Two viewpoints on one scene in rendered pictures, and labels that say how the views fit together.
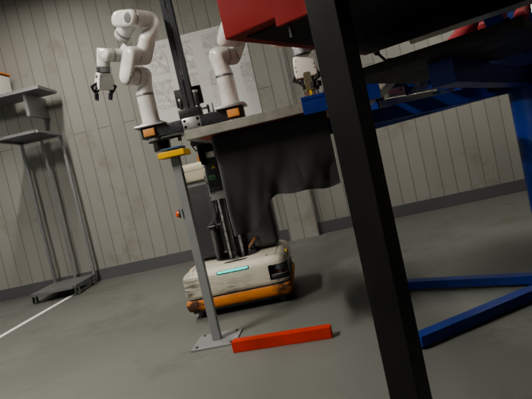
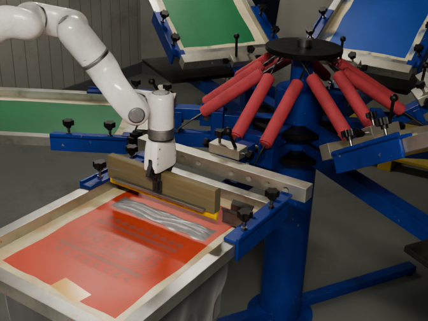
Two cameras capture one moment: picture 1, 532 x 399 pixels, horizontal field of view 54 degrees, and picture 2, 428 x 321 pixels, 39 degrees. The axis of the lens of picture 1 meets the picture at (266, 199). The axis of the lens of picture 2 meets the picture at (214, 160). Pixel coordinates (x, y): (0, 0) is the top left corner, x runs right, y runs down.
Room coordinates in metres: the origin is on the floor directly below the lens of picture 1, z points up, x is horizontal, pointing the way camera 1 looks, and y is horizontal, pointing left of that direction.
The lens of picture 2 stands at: (1.48, 1.09, 1.89)
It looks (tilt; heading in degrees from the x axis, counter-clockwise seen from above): 24 degrees down; 296
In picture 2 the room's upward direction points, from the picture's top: 2 degrees clockwise
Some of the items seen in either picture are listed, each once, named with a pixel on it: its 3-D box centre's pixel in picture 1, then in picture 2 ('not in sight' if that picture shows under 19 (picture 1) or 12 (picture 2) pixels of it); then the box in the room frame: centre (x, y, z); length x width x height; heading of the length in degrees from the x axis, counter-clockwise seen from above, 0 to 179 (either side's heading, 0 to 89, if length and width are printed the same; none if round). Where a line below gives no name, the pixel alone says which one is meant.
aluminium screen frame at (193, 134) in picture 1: (285, 118); (132, 231); (2.35, -0.16, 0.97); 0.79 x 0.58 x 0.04; 83
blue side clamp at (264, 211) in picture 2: (340, 98); (257, 225); (2.04, -0.37, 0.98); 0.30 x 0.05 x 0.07; 83
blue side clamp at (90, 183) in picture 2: not in sight; (116, 176); (2.60, -0.44, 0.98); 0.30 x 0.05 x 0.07; 83
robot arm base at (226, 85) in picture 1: (228, 92); not in sight; (2.80, 0.07, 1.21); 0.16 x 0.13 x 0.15; 175
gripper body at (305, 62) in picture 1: (304, 65); (161, 151); (2.33, -0.30, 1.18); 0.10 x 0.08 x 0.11; 83
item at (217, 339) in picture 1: (195, 246); not in sight; (2.54, 0.38, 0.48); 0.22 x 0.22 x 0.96; 83
